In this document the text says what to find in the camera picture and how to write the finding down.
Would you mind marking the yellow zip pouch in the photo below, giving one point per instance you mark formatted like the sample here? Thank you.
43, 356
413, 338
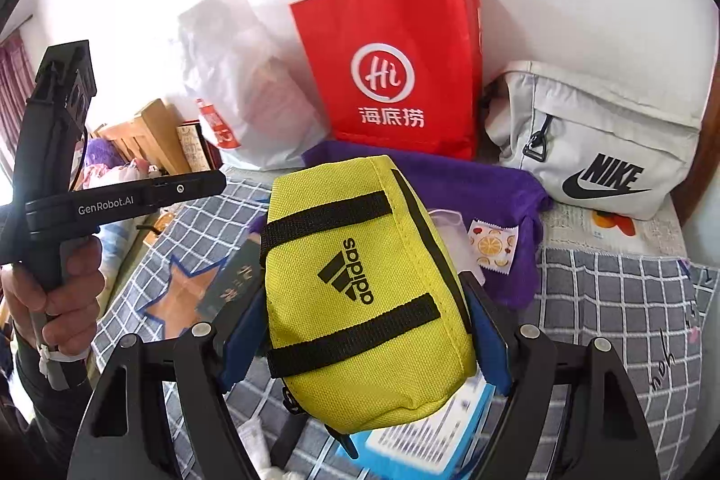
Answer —
360, 289

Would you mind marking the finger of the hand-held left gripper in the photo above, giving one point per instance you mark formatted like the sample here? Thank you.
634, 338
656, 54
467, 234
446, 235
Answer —
185, 187

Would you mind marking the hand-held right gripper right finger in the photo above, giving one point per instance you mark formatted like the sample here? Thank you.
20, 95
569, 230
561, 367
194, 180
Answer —
489, 345

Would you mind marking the blue tissue pack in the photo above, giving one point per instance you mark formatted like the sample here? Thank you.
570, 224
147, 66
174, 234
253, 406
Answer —
416, 440

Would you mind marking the white plastic bag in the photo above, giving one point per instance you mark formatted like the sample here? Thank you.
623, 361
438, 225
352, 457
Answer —
242, 86

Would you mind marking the purple cloth bag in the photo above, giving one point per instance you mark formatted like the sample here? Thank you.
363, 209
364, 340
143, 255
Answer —
484, 193

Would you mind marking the brown framed board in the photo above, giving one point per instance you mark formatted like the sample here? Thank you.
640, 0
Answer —
194, 145

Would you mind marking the white cloth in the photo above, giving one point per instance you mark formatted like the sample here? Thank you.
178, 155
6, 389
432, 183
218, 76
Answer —
253, 440

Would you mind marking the red paper bag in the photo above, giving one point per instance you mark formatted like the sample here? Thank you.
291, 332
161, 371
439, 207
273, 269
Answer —
394, 75

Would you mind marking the person's left hand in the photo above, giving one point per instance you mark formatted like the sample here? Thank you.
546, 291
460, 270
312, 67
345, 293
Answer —
73, 300

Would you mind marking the wooden headboard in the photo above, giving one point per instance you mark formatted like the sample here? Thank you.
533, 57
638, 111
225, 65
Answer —
146, 131

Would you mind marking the cream printed sheet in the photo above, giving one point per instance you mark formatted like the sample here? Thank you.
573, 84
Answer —
574, 227

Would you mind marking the fruit print sachet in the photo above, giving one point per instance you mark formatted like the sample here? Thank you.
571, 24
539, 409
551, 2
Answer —
494, 246

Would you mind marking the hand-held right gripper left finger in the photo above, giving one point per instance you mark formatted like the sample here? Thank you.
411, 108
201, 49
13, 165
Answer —
242, 345

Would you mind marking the dark green box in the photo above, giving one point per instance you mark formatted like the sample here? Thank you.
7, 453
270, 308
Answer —
230, 289

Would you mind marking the striped curtain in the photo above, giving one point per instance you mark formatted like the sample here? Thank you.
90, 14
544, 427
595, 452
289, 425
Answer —
14, 86

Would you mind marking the person's left forearm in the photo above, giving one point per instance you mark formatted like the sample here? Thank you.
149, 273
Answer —
34, 401

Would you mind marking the grey sling bag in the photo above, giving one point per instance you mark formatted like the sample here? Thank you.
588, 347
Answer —
596, 142

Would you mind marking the purple plush toy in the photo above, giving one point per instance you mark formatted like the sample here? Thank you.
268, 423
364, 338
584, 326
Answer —
104, 154

